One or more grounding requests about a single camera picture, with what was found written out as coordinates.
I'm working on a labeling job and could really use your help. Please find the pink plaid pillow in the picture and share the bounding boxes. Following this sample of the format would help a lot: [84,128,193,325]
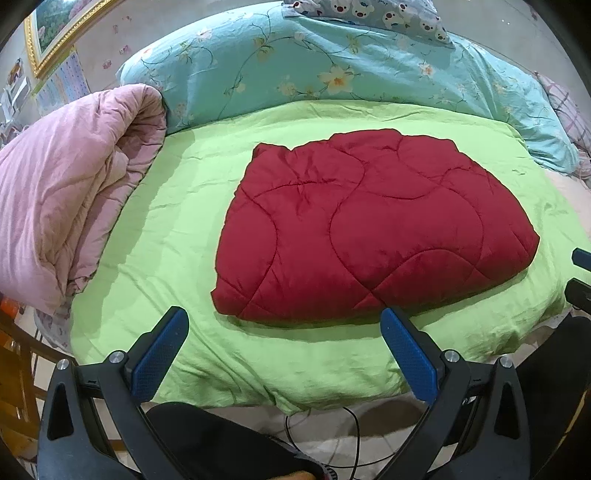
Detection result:
[533,70,591,155]

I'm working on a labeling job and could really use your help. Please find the teal floral quilt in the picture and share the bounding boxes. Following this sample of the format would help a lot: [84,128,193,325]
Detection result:
[115,7,581,175]

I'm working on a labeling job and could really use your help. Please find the gold framed picture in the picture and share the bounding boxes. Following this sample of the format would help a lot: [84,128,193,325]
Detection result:
[23,0,126,79]

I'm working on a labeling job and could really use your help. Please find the red quilted garment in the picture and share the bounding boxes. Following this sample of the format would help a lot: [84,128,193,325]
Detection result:
[211,129,541,321]

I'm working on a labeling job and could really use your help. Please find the black cable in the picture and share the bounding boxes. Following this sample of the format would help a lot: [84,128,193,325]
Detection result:
[283,405,362,480]

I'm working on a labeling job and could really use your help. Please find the pink quilt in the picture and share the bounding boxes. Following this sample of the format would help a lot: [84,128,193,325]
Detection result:
[0,83,169,315]

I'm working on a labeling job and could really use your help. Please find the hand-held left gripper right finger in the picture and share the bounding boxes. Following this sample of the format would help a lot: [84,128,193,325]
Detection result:
[378,305,536,480]

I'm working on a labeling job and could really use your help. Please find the wooden chair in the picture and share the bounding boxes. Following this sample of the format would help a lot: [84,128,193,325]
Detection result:
[0,295,52,460]

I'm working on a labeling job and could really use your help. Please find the light green bedsheet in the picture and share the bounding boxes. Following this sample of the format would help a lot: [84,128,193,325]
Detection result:
[68,99,583,416]

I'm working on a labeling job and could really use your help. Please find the animal print pillow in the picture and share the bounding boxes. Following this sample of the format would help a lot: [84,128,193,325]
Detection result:
[281,0,454,48]

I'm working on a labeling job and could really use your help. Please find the wall calendar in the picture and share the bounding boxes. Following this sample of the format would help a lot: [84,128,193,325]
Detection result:
[33,45,92,117]

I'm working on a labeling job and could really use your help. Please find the person's black pants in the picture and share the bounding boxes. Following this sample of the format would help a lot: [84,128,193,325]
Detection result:
[145,316,591,480]

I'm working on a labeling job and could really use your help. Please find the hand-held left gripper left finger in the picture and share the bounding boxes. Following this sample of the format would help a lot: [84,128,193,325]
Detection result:
[38,305,208,480]

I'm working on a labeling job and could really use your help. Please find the pale pink mattress cover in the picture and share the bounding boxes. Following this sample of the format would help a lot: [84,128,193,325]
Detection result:
[542,152,591,222]

